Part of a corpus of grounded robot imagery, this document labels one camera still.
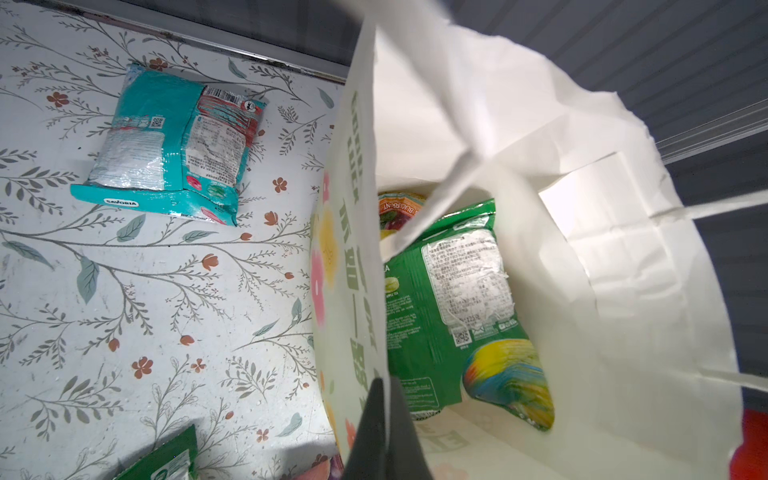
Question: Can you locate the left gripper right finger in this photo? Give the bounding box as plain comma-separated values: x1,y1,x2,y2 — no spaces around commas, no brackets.
386,377,433,480

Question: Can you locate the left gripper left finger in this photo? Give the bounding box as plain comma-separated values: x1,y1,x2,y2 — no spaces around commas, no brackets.
341,379,387,480

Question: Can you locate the green snack packet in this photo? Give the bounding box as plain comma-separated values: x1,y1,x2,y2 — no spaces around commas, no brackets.
115,425,198,480
384,200,555,431

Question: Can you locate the green Fox's candy bag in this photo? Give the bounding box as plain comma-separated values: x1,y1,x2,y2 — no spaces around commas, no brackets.
378,192,426,240

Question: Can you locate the white paper bag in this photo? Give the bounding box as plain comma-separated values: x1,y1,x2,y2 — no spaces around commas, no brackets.
310,1,767,479

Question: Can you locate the purple snack packet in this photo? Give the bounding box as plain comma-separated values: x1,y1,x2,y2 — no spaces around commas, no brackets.
292,455,344,480

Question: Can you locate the red pen cup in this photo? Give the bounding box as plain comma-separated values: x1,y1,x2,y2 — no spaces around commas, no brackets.
730,409,768,480

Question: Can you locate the teal snack packet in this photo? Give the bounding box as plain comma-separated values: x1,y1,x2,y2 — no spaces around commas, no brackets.
70,64,266,226

